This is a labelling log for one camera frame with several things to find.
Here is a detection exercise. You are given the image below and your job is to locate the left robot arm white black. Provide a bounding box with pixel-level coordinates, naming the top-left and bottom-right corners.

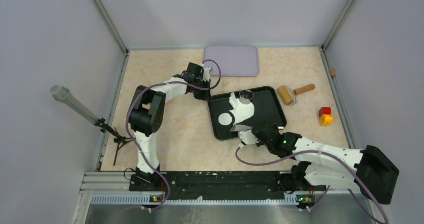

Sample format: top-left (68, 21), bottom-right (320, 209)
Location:
top-left (126, 62), bottom-right (213, 191)

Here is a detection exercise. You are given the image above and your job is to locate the clear glass cup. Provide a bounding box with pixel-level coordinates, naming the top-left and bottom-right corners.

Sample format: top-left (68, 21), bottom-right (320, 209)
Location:
top-left (239, 89), bottom-right (255, 102)

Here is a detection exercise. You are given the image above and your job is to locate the round cut dough wrapper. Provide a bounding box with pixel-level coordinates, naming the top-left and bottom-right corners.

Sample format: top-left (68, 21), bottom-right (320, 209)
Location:
top-left (218, 113), bottom-right (233, 126)

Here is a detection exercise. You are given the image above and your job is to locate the lilac rectangular tray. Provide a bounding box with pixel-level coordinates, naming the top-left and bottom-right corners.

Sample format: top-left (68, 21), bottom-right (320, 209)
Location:
top-left (203, 45), bottom-right (259, 77)

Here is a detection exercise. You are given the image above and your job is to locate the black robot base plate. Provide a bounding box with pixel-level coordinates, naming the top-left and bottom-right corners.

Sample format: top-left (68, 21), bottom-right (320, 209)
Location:
top-left (129, 171), bottom-right (326, 201)

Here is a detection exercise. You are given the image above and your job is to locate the wooden dough roller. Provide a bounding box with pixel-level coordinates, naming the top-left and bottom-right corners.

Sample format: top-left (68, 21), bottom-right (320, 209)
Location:
top-left (277, 84), bottom-right (316, 106)

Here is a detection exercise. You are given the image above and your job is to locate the small wooden cork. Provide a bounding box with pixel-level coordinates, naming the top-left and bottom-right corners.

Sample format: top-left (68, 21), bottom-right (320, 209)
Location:
top-left (329, 68), bottom-right (337, 78)

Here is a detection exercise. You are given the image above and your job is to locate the red yellow toy block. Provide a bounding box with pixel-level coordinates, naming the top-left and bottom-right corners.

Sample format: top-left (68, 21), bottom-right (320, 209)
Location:
top-left (318, 107), bottom-right (333, 126)

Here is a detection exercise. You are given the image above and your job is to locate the grey microphone on tripod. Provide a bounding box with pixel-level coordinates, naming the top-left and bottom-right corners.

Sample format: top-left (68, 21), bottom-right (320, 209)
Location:
top-left (50, 85), bottom-right (132, 166)

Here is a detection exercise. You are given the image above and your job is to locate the black baking tray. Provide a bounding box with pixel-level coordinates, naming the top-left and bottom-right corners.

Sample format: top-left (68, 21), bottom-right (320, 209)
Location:
top-left (208, 86), bottom-right (287, 141)

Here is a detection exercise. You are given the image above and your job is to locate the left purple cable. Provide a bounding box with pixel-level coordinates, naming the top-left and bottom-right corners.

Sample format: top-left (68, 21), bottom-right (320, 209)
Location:
top-left (125, 59), bottom-right (223, 213)

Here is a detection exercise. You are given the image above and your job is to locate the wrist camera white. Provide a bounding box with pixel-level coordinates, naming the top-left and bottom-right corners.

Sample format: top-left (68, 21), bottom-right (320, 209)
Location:
top-left (238, 130), bottom-right (260, 147)
top-left (202, 66), bottom-right (214, 82)

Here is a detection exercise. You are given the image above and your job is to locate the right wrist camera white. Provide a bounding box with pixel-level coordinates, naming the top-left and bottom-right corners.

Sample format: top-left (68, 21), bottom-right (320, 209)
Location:
top-left (238, 130), bottom-right (260, 147)

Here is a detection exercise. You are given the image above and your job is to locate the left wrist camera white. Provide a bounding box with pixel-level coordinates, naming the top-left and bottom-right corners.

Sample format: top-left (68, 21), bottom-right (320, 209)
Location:
top-left (202, 66), bottom-right (214, 82)

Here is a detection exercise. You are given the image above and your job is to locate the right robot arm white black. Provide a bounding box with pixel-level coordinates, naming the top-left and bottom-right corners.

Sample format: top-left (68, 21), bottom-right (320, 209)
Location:
top-left (239, 123), bottom-right (400, 205)

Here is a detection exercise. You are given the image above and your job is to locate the metal scraper wooden handle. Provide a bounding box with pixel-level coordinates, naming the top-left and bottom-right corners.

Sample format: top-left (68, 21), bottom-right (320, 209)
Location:
top-left (230, 123), bottom-right (285, 133)

